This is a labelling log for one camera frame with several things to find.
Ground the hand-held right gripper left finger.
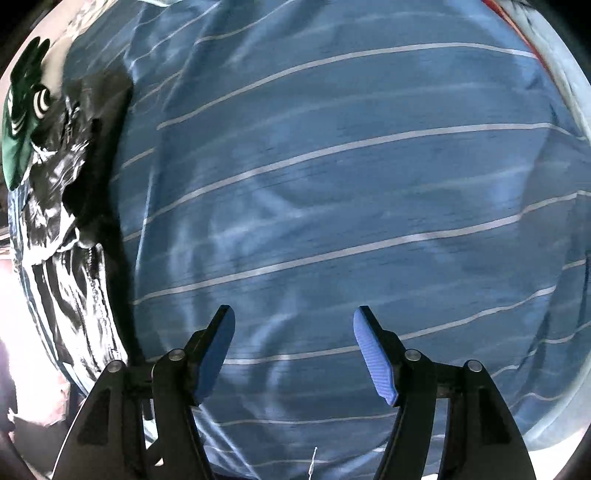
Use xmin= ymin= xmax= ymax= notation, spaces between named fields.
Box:
xmin=52 ymin=305 xmax=236 ymax=480

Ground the light blue cloth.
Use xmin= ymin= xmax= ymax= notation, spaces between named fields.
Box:
xmin=499 ymin=0 xmax=591 ymax=453

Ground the black and white patterned garment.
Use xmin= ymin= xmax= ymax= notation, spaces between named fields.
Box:
xmin=18 ymin=69 xmax=153 ymax=402

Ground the green printed cloth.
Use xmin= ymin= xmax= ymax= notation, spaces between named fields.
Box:
xmin=1 ymin=37 xmax=52 ymax=192

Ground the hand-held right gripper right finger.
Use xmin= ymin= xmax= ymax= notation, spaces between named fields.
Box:
xmin=353 ymin=305 xmax=539 ymax=480

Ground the blue white-striped shirt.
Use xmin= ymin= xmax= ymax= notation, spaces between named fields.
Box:
xmin=9 ymin=0 xmax=591 ymax=480

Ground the pink cloth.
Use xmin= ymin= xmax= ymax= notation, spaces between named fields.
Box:
xmin=9 ymin=369 xmax=75 ymax=428

